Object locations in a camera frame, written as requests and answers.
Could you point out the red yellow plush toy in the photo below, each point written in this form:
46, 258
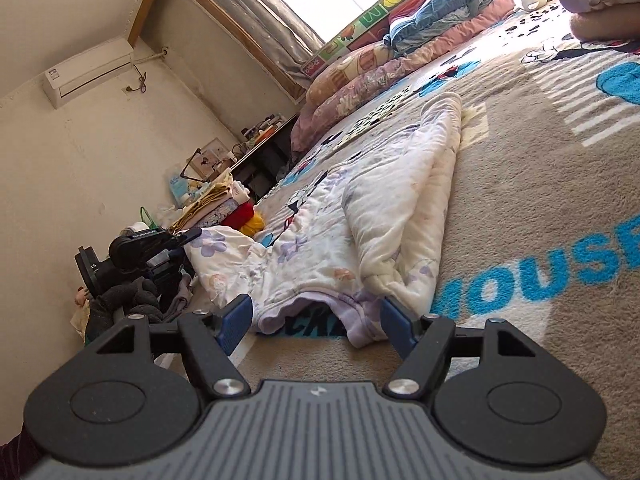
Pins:
245, 220

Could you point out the light blue packet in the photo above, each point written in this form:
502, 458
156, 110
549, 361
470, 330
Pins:
179, 189

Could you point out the beige rolled cloth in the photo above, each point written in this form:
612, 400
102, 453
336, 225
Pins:
610, 30

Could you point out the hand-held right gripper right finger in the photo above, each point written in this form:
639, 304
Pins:
400, 330

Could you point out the white floral quilted top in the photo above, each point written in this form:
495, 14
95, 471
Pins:
350, 220

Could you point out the grey patterned curtain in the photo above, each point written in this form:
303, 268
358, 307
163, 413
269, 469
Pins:
260, 15

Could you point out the person's left hand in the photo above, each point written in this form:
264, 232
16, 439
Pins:
125, 305

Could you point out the orange cartoon pillow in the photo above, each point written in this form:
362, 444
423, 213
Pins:
350, 72

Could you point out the pink purple floral pillow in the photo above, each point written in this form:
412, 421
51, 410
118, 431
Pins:
360, 92

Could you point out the person's maroon clothing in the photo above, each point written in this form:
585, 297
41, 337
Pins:
12, 452

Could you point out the cartoon mouse printed blanket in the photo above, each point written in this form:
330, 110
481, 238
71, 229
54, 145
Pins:
525, 160

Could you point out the stack of folded cloths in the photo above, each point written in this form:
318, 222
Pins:
210, 205

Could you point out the framed picture board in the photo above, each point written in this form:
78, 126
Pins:
210, 160

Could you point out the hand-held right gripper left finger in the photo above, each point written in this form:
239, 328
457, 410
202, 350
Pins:
232, 325

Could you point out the dark clothes pile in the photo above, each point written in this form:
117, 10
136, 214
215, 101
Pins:
175, 295

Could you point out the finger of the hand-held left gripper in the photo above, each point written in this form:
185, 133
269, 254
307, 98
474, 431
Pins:
187, 236

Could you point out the dark desk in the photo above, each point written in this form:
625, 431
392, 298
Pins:
265, 160

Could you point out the white wall air conditioner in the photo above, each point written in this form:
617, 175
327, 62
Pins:
85, 72

